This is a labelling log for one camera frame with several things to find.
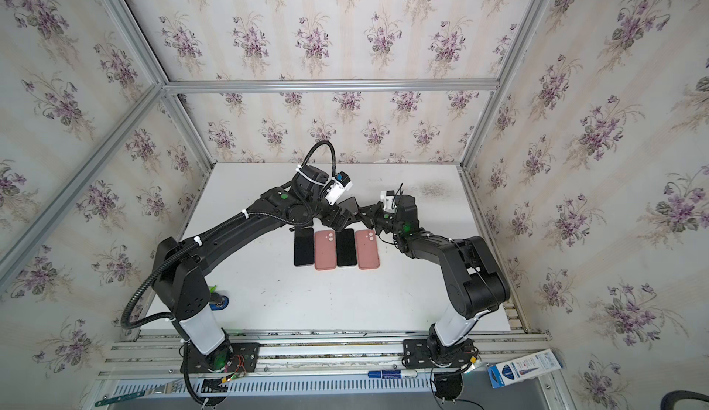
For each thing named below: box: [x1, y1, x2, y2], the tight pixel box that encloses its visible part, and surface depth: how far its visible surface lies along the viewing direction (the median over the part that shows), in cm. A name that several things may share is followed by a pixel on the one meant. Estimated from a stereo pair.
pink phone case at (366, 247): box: [355, 229, 380, 270], surface depth 95 cm
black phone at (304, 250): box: [293, 227, 315, 266], surface depth 95 cm
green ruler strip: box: [94, 385, 168, 408], surface depth 69 cm
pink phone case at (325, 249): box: [313, 229, 337, 271], surface depth 95 cm
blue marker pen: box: [367, 370, 419, 380], surface depth 71 cm
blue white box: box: [486, 349, 564, 389], surface depth 73 cm
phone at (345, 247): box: [336, 228, 358, 267], surface depth 95 cm
